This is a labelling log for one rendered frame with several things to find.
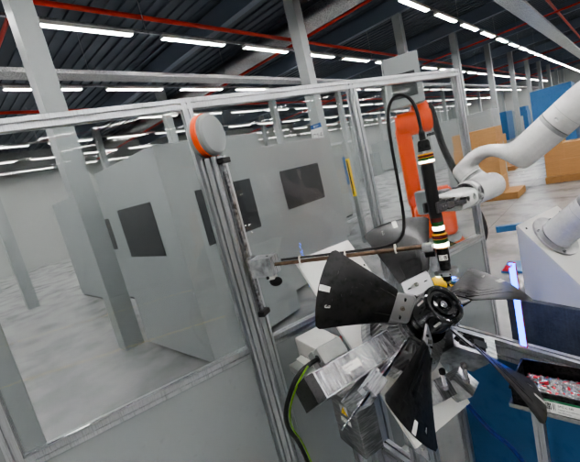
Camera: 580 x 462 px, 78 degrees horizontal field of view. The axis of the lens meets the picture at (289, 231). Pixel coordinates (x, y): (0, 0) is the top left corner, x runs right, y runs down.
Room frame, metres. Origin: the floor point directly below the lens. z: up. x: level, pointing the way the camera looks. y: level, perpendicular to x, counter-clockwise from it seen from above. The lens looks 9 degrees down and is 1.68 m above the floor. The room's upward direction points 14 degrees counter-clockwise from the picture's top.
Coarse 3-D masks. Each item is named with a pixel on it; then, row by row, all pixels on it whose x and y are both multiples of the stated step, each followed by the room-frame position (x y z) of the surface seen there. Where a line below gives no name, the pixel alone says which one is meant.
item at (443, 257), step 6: (420, 132) 1.04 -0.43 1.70; (420, 138) 1.04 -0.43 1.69; (420, 144) 1.03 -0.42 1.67; (426, 144) 1.03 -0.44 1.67; (420, 150) 1.04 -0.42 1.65; (438, 252) 1.04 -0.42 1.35; (444, 252) 1.03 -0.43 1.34; (438, 258) 1.04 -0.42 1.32; (444, 258) 1.03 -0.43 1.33; (444, 264) 1.03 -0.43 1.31; (450, 264) 1.03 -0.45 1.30; (444, 270) 1.03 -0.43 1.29; (450, 276) 1.03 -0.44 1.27
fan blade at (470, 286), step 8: (472, 272) 1.21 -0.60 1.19; (480, 272) 1.21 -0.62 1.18; (464, 280) 1.17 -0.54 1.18; (472, 280) 1.16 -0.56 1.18; (480, 280) 1.15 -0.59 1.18; (488, 280) 1.15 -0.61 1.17; (456, 288) 1.12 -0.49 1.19; (464, 288) 1.11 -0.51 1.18; (472, 288) 1.10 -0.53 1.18; (480, 288) 1.09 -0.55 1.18; (488, 288) 1.09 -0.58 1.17; (496, 288) 1.09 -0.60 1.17; (504, 288) 1.10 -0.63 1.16; (512, 288) 1.10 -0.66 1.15; (464, 296) 1.04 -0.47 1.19; (472, 296) 1.04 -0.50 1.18; (480, 296) 1.03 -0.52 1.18; (488, 296) 1.04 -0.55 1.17; (496, 296) 1.04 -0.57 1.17; (504, 296) 1.04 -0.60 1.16; (512, 296) 1.05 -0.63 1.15; (520, 296) 1.06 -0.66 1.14; (528, 296) 1.06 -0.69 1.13
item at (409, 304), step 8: (400, 296) 0.99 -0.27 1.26; (408, 296) 0.99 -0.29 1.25; (400, 304) 0.99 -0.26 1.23; (408, 304) 0.99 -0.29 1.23; (392, 312) 0.99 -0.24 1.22; (400, 312) 0.99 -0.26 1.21; (408, 312) 0.99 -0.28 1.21; (392, 320) 0.99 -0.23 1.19; (400, 320) 0.99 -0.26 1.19; (408, 320) 0.99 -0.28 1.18
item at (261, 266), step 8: (256, 256) 1.36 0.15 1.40; (264, 256) 1.32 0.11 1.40; (272, 256) 1.30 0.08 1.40; (248, 264) 1.32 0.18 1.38; (256, 264) 1.30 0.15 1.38; (264, 264) 1.28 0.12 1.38; (272, 264) 1.28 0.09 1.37; (256, 272) 1.30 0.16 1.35; (264, 272) 1.28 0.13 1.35; (272, 272) 1.27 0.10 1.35
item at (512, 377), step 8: (472, 344) 0.92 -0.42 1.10; (480, 352) 0.89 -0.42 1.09; (488, 360) 0.87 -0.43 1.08; (496, 360) 0.92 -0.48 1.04; (496, 368) 0.85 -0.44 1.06; (504, 368) 0.88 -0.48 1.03; (504, 376) 0.84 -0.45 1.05; (512, 376) 0.87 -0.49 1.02; (520, 376) 0.94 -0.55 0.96; (512, 384) 0.83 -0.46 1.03; (520, 384) 0.86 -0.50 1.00; (520, 392) 0.82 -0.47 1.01; (528, 392) 0.84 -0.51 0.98; (536, 392) 0.88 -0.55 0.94; (528, 400) 0.81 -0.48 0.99; (536, 400) 0.84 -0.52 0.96; (536, 408) 0.80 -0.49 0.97; (544, 408) 0.82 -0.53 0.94; (536, 416) 0.77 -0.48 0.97; (544, 416) 0.79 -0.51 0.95
